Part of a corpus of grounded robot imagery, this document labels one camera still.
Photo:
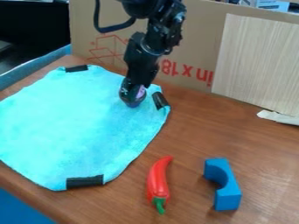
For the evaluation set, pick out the light blue cloth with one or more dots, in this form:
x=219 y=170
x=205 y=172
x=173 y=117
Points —
x=78 y=125

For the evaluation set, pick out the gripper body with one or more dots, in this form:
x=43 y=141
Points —
x=141 y=62

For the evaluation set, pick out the light wooden board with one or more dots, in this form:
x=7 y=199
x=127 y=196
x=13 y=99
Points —
x=259 y=62

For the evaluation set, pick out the red toy pepper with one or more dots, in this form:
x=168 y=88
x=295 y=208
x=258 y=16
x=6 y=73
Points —
x=159 y=183

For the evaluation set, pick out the blue arch block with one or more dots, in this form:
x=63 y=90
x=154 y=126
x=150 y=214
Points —
x=224 y=183

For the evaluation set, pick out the cardboard box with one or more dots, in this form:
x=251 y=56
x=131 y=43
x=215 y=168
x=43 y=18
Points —
x=194 y=43

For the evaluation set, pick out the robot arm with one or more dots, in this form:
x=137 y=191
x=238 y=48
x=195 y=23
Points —
x=163 y=20

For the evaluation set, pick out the white paper scrap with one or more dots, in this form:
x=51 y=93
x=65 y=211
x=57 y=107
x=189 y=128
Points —
x=277 y=117

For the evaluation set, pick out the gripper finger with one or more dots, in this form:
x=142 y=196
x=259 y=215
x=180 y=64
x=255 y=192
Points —
x=125 y=92
x=140 y=97

